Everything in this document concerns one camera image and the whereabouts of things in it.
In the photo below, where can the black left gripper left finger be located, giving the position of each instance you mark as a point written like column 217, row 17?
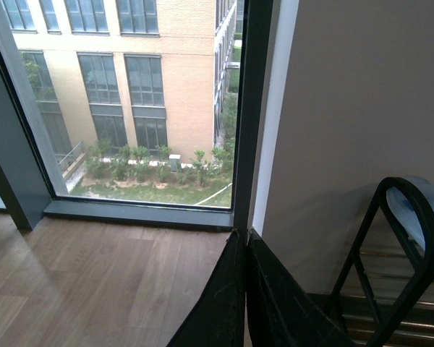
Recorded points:
column 217, row 319

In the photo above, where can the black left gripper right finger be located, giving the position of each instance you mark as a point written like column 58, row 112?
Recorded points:
column 279, row 311

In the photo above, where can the black metal shoe rack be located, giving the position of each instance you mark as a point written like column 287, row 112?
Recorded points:
column 384, row 295

